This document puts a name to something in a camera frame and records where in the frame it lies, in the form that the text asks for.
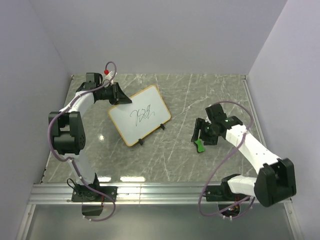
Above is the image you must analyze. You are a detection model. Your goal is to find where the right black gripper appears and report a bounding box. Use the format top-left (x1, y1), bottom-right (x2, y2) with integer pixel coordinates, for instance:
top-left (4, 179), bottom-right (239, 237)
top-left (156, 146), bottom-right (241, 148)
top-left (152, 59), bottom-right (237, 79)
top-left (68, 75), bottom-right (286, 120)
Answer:
top-left (190, 117), bottom-right (219, 146)

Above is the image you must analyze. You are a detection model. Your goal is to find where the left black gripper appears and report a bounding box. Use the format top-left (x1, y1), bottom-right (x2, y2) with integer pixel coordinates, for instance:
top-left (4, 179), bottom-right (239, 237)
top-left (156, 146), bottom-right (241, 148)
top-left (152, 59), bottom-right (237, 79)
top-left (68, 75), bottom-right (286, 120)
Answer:
top-left (97, 82), bottom-right (132, 105)

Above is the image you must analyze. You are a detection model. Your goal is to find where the green whiteboard eraser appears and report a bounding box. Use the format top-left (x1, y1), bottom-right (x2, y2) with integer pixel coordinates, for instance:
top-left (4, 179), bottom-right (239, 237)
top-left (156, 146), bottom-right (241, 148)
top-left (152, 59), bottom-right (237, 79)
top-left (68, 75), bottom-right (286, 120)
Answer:
top-left (193, 138), bottom-right (205, 154)

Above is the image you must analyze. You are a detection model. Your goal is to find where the yellow framed whiteboard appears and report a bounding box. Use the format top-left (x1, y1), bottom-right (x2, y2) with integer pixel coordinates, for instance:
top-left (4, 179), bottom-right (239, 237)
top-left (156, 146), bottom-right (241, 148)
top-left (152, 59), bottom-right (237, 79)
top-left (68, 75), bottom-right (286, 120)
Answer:
top-left (108, 85), bottom-right (172, 147)

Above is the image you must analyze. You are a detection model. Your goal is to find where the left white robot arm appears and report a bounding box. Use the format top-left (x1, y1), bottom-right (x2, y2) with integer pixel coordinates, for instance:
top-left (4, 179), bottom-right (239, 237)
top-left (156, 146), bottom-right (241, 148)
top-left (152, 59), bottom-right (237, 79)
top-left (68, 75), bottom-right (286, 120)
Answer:
top-left (47, 70), bottom-right (132, 201)

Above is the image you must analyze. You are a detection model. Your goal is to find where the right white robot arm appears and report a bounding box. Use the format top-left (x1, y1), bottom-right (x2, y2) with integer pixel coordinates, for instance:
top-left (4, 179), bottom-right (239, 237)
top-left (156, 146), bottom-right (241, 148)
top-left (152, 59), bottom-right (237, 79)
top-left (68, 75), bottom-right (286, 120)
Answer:
top-left (191, 103), bottom-right (297, 207)

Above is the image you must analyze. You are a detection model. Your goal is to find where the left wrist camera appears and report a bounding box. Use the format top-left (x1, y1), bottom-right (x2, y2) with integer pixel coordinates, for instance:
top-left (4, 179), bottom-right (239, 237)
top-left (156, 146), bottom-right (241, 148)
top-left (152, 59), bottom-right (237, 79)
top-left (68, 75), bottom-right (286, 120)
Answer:
top-left (104, 69), bottom-right (118, 81)

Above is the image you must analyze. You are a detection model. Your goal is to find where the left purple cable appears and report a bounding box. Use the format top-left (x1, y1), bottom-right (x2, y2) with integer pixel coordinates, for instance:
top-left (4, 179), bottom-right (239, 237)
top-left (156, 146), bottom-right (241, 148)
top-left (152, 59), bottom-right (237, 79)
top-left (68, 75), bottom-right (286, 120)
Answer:
top-left (47, 61), bottom-right (118, 222)

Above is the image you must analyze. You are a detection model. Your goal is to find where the wire whiteboard stand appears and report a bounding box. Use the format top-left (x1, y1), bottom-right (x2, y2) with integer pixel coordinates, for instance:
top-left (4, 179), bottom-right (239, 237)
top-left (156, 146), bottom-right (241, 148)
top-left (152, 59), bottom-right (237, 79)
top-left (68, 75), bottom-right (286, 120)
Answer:
top-left (138, 123), bottom-right (165, 146)

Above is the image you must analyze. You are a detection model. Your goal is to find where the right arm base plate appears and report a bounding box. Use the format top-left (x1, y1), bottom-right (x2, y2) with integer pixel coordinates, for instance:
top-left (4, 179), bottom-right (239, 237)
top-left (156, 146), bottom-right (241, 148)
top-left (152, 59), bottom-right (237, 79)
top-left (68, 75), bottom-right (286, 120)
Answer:
top-left (202, 185), bottom-right (234, 202)

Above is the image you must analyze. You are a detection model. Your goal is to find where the aluminium right rail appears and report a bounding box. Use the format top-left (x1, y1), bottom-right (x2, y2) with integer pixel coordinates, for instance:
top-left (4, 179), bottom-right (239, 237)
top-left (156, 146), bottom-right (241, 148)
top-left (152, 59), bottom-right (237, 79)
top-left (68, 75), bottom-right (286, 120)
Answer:
top-left (241, 75), bottom-right (266, 147)

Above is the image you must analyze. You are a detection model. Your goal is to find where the aluminium rail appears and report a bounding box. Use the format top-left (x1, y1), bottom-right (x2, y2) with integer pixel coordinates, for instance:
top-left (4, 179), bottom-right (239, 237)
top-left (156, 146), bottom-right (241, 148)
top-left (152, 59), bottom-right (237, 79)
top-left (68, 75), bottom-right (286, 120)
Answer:
top-left (241, 75), bottom-right (266, 147)
top-left (28, 182), bottom-right (204, 205)

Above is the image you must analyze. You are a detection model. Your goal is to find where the aluminium front rail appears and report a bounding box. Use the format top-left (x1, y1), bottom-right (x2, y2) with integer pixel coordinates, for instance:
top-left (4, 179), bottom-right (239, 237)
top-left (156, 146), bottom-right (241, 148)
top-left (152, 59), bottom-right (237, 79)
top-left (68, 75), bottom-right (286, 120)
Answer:
top-left (28, 182), bottom-right (204, 205)

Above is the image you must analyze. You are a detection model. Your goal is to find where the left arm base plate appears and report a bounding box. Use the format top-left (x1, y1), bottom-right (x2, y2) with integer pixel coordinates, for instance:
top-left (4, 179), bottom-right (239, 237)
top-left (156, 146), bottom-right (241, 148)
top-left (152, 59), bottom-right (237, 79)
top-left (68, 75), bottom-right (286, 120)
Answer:
top-left (71, 185), bottom-right (118, 203)

